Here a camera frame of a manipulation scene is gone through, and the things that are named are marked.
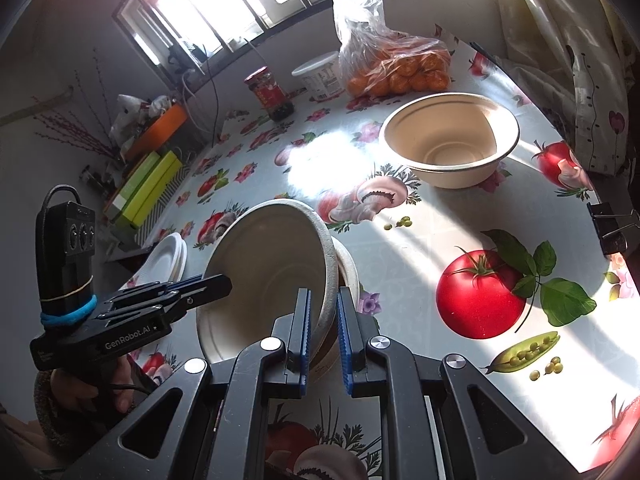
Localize lime green box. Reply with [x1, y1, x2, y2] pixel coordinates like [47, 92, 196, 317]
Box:
[122, 151, 184, 229]

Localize black binder clip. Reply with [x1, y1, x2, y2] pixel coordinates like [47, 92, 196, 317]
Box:
[585, 201, 640, 257]

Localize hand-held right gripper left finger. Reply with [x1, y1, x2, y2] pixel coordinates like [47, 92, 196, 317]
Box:
[62, 288, 312, 480]

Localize white cable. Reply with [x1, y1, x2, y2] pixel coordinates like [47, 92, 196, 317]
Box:
[181, 67, 207, 127]

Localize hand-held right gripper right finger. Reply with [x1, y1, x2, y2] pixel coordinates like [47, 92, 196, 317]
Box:
[337, 286, 583, 480]

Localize dried purple branches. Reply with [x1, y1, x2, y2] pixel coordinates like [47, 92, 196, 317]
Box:
[31, 71, 119, 162]

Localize chili sauce glass jar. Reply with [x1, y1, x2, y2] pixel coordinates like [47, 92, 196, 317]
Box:
[243, 66, 295, 122]

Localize plastic bag of oranges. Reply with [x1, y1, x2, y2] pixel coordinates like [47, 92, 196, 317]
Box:
[333, 0, 452, 99]

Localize orange plastic tray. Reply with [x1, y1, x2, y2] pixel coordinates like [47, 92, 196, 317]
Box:
[123, 105, 190, 162]

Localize white crumpled plastic bag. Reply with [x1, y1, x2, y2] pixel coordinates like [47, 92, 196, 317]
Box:
[109, 94, 174, 152]

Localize green and white box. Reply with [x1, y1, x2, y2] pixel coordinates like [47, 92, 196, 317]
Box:
[102, 151, 163, 222]

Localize printed vinyl tablecloth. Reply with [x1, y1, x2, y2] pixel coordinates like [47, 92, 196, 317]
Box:
[100, 25, 640, 480]

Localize small dark bottles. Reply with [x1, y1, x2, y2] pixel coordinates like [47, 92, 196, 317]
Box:
[79, 164, 119, 192]

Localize patterned curtain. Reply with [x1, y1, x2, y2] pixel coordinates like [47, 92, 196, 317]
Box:
[492, 0, 632, 177]

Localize white paper tub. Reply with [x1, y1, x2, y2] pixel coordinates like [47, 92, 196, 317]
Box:
[291, 51, 347, 103]

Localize person's left hand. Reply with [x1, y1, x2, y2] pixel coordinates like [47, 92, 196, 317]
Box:
[51, 359, 136, 414]

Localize barred window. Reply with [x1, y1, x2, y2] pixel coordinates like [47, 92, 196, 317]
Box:
[112, 0, 493, 82]

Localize grey striped box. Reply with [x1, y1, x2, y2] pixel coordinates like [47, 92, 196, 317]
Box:
[134, 165, 194, 247]

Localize beige paper bowl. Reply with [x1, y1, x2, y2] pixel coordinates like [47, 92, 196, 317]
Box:
[195, 198, 341, 366]
[309, 236, 362, 362]
[378, 92, 521, 190]

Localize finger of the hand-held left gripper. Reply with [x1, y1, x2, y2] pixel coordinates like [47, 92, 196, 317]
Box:
[97, 297, 194, 319]
[104, 273, 234, 307]

